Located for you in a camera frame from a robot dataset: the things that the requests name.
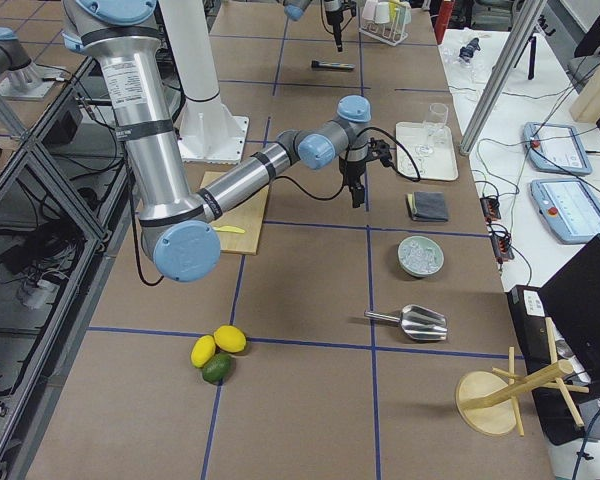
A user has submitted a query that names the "aluminium frame post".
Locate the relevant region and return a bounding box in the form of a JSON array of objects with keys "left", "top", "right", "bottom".
[{"left": 459, "top": 0, "right": 547, "bottom": 156}]

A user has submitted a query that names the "blue teach pendant near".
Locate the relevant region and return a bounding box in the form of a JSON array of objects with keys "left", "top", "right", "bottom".
[{"left": 530, "top": 179, "right": 600, "bottom": 245}]

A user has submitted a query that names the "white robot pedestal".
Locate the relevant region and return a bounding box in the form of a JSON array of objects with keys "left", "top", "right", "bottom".
[{"left": 159, "top": 0, "right": 249, "bottom": 164}]

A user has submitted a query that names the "bamboo cutting board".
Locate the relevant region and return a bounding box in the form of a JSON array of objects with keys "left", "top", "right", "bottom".
[{"left": 211, "top": 187, "right": 269, "bottom": 255}]

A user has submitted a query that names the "wooden cup tree stand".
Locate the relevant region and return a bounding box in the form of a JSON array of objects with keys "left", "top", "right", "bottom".
[{"left": 455, "top": 317, "right": 589, "bottom": 436}]

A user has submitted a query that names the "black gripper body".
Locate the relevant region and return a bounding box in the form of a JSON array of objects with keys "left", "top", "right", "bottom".
[
  {"left": 322, "top": 0, "right": 343, "bottom": 30},
  {"left": 339, "top": 147, "right": 368, "bottom": 193}
]

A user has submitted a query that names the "yellow plastic knife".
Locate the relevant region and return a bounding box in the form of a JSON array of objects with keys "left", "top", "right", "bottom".
[{"left": 213, "top": 225, "right": 246, "bottom": 234}]

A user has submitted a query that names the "grey folded cloth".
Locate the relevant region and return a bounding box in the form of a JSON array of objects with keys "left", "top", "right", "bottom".
[{"left": 406, "top": 191, "right": 449, "bottom": 222}]

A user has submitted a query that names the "clear wine glass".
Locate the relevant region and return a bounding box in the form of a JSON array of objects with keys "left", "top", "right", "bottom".
[{"left": 420, "top": 103, "right": 449, "bottom": 155}]

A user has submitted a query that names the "green bowl of ice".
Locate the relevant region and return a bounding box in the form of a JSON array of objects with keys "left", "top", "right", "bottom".
[{"left": 397, "top": 236, "right": 444, "bottom": 278}]

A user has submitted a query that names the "yellow lemon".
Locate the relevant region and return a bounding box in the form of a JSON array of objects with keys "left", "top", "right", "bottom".
[
  {"left": 190, "top": 335, "right": 216, "bottom": 369},
  {"left": 213, "top": 325, "right": 247, "bottom": 353}
]

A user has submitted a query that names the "steel muddler black tip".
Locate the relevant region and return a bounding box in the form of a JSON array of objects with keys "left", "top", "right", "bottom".
[{"left": 310, "top": 60, "right": 355, "bottom": 72}]

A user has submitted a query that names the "black laptop computer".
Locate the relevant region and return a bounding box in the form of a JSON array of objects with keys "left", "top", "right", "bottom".
[{"left": 506, "top": 232, "right": 600, "bottom": 448}]

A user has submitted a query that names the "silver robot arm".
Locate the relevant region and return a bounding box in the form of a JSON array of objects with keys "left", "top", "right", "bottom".
[
  {"left": 280, "top": 0, "right": 356, "bottom": 52},
  {"left": 62, "top": 1, "right": 371, "bottom": 282}
]

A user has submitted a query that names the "steel ice scoop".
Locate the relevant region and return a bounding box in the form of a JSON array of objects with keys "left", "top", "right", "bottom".
[{"left": 364, "top": 304, "right": 448, "bottom": 342}]

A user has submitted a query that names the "blue folded umbrella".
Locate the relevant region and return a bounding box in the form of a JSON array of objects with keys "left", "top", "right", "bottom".
[{"left": 459, "top": 37, "right": 481, "bottom": 63}]

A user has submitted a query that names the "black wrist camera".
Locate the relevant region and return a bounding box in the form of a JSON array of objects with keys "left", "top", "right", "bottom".
[{"left": 368, "top": 138, "right": 394, "bottom": 168}]

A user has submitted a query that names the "white cup rack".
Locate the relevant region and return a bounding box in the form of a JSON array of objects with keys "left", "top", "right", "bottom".
[{"left": 359, "top": 0, "right": 411, "bottom": 46}]

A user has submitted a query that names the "yellow lemon upper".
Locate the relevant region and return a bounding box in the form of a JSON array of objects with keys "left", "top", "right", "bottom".
[{"left": 213, "top": 325, "right": 247, "bottom": 353}]

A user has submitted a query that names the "blue teach pendant far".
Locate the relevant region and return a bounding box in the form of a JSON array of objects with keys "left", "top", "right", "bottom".
[{"left": 522, "top": 122, "right": 592, "bottom": 176}]

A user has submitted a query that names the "yellow lemon lower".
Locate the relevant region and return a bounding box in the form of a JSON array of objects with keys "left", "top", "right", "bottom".
[{"left": 190, "top": 335, "right": 216, "bottom": 369}]

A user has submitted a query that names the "cream bear tray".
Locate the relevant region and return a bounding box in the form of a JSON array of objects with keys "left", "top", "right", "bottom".
[{"left": 395, "top": 121, "right": 459, "bottom": 182}]

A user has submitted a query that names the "green lime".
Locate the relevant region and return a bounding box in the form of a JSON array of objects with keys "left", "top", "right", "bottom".
[{"left": 202, "top": 352, "right": 233, "bottom": 384}]

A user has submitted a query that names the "blue teach pendant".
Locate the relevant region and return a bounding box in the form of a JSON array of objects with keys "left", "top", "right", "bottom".
[
  {"left": 530, "top": 179, "right": 600, "bottom": 245},
  {"left": 522, "top": 122, "right": 592, "bottom": 176}
]

